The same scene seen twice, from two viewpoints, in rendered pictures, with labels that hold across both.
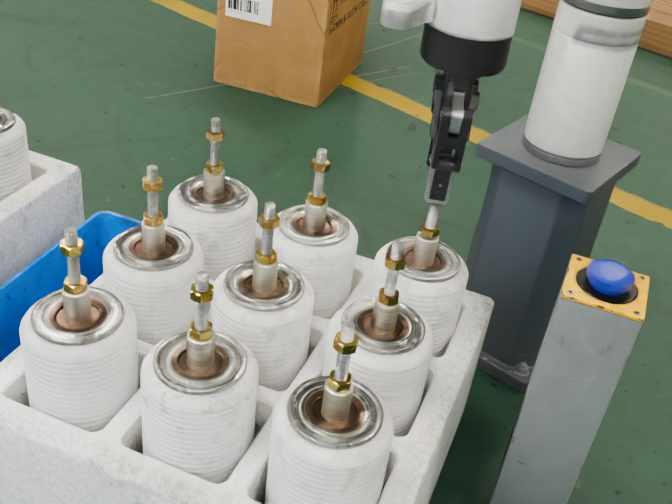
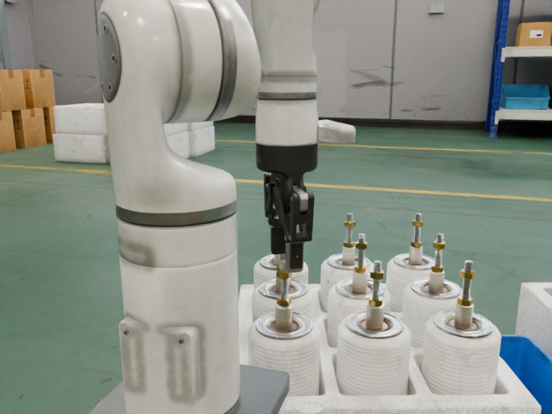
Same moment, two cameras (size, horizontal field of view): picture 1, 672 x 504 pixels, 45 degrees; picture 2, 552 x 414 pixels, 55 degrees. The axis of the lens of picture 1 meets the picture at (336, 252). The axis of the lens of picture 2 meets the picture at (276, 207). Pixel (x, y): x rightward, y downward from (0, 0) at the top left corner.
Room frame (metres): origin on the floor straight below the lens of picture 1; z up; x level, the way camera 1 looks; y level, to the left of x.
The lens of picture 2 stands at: (1.28, -0.30, 0.58)
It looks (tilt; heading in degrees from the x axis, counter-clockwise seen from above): 14 degrees down; 162
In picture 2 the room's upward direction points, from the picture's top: straight up
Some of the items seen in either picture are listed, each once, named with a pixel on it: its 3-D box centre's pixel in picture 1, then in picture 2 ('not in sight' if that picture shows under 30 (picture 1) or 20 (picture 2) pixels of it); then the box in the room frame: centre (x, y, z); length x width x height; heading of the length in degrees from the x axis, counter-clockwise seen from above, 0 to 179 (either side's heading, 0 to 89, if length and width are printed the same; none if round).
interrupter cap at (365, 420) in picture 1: (335, 411); (280, 262); (0.45, -0.02, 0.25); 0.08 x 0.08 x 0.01
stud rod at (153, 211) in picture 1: (153, 202); (438, 257); (0.64, 0.17, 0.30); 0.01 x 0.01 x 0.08
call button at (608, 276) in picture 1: (608, 280); not in sight; (0.59, -0.24, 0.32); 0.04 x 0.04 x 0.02
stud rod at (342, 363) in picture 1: (342, 363); not in sight; (0.45, -0.02, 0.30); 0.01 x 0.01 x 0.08
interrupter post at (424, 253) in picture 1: (425, 248); (283, 316); (0.68, -0.09, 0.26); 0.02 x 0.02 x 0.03
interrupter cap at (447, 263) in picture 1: (423, 259); (283, 325); (0.68, -0.09, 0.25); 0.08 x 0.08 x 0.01
